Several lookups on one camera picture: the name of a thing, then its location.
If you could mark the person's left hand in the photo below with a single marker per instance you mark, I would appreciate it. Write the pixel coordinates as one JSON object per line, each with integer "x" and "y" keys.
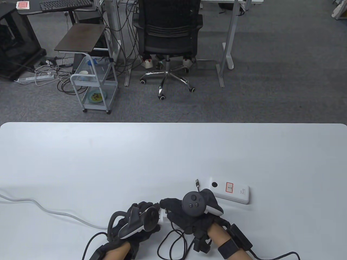
{"x": 143, "y": 205}

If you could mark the person's right hand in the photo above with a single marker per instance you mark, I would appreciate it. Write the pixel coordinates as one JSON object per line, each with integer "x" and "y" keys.
{"x": 176, "y": 214}

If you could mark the white charger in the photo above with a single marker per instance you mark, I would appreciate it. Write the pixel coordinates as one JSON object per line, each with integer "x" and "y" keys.
{"x": 165, "y": 211}

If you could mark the white battery pack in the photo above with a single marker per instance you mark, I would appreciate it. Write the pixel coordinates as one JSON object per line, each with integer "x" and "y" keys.
{"x": 221, "y": 192}

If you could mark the person's left forearm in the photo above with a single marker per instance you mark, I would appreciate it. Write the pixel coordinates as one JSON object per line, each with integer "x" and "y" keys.
{"x": 118, "y": 252}

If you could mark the person's right forearm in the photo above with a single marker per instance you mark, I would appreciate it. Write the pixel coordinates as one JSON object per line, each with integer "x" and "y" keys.
{"x": 217, "y": 235}

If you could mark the black and white controller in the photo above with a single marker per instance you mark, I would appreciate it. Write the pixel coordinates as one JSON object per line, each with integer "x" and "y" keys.
{"x": 135, "y": 227}
{"x": 193, "y": 204}

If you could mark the black wrist sensor box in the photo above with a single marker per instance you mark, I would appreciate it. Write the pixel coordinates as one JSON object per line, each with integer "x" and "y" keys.
{"x": 97, "y": 253}
{"x": 240, "y": 237}

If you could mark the green plate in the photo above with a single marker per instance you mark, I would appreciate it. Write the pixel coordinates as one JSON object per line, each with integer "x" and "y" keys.
{"x": 95, "y": 97}

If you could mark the white rolling cart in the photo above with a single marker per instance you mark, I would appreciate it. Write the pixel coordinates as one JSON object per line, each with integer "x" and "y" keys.
{"x": 76, "y": 89}

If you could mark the white paper cup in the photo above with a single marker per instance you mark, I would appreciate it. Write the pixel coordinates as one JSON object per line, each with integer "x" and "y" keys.
{"x": 83, "y": 73}

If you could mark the clear plastic bottle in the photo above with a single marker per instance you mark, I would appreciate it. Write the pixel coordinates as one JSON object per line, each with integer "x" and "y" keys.
{"x": 101, "y": 61}

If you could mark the long white floor power strip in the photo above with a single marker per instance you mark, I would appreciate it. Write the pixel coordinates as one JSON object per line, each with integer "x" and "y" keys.
{"x": 35, "y": 78}

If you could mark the black mesh office chair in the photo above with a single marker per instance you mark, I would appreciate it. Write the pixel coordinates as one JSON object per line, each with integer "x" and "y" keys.
{"x": 168, "y": 29}

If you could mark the brown side table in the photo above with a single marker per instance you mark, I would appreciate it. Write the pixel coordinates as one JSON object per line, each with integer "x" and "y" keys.
{"x": 78, "y": 38}

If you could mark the white metal desk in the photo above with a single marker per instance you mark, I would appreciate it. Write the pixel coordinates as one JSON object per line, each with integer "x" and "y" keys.
{"x": 231, "y": 32}

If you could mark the black computer case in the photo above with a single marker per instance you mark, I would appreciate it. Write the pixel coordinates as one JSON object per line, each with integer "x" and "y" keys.
{"x": 86, "y": 16}

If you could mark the black cabinet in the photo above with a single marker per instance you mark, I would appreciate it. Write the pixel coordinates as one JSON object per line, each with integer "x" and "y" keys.
{"x": 16, "y": 40}

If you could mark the black keyboard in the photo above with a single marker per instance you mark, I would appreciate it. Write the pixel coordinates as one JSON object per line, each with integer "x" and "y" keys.
{"x": 65, "y": 5}

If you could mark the black desk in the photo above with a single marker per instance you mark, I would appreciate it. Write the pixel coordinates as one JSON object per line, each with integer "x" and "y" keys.
{"x": 34, "y": 11}

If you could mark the red patterned card box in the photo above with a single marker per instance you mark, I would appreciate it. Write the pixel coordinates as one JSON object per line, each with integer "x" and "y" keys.
{"x": 22, "y": 4}

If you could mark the white device housing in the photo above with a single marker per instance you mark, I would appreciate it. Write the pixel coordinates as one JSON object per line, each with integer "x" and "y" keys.
{"x": 340, "y": 10}

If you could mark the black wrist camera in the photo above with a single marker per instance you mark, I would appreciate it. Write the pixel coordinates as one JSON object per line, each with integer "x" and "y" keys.
{"x": 202, "y": 245}

